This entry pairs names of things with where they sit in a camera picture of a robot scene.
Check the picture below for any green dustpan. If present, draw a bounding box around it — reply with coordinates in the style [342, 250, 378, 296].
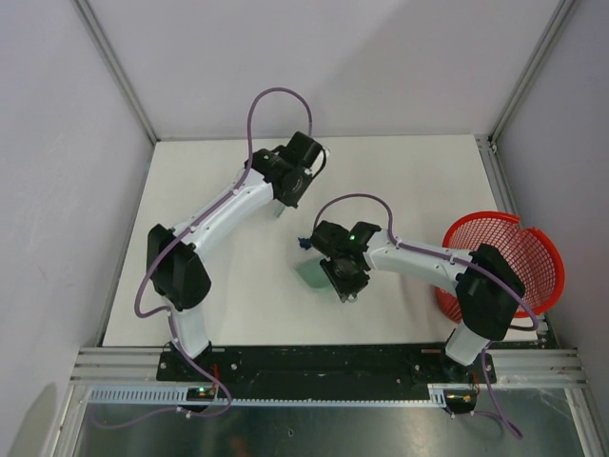
[293, 257, 334, 293]

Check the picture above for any aluminium frame post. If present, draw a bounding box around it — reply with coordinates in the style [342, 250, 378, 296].
[71, 0, 159, 146]
[487, 0, 581, 145]

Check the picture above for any right aluminium frame post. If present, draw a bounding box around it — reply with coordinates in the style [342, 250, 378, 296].
[487, 0, 581, 145]

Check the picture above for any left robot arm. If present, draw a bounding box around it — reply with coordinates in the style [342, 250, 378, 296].
[147, 131, 329, 381]

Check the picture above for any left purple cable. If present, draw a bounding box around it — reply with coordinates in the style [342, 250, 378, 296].
[134, 87, 313, 420]

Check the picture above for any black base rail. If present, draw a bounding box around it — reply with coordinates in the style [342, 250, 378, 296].
[156, 343, 497, 400]

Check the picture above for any left aluminium frame post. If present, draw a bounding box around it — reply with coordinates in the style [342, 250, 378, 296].
[71, 0, 159, 146]

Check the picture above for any white cable duct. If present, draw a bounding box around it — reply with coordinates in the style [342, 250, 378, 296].
[88, 386, 476, 411]

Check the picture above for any green hand brush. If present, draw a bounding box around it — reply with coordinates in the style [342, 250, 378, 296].
[273, 203, 286, 219]

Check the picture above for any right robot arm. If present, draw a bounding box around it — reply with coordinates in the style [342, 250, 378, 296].
[310, 221, 525, 382]

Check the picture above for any red mesh basket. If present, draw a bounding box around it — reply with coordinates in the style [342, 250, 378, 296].
[442, 211, 565, 315]

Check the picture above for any blue paper scrap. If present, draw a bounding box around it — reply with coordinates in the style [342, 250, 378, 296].
[297, 237, 312, 250]

